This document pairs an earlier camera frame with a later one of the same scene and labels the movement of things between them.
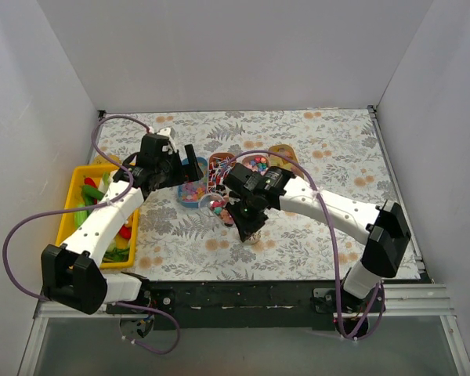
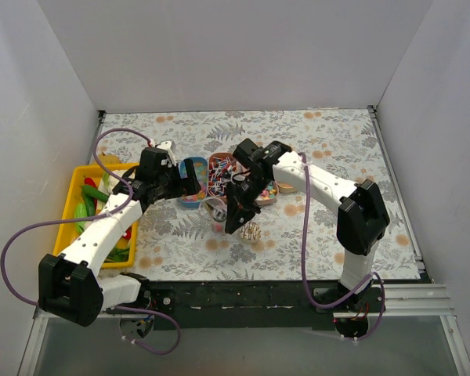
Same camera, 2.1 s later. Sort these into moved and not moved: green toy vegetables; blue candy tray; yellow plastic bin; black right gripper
Moved: black right gripper
Not moved: green toy vegetables; blue candy tray; yellow plastic bin
